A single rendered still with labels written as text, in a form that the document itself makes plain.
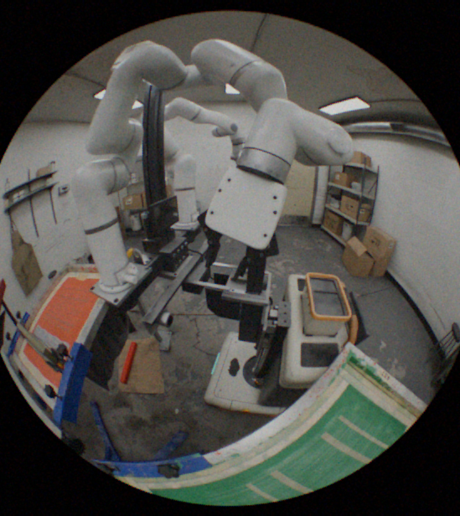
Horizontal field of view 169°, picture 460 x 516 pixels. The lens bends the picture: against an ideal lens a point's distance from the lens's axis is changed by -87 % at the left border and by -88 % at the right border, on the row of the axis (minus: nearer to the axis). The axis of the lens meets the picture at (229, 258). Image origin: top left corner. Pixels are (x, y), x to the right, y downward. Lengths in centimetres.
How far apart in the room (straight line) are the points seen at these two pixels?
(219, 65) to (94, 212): 35
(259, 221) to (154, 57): 35
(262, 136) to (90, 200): 33
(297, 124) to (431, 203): 305
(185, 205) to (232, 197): 50
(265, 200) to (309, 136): 12
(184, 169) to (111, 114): 44
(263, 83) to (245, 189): 18
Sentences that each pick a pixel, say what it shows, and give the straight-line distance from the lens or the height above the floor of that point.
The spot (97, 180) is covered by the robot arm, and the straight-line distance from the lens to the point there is 37.
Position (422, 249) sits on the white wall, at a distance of 322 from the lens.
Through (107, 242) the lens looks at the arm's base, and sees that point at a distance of 40.
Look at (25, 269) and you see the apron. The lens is 286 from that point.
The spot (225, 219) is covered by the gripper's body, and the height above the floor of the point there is 131.
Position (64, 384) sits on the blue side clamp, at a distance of 60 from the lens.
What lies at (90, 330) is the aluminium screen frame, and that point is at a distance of 64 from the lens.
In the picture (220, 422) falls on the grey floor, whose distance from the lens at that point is 139.
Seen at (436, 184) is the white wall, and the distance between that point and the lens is 324.
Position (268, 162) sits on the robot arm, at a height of 139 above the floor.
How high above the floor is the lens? 139
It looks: 31 degrees down
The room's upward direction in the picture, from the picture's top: straight up
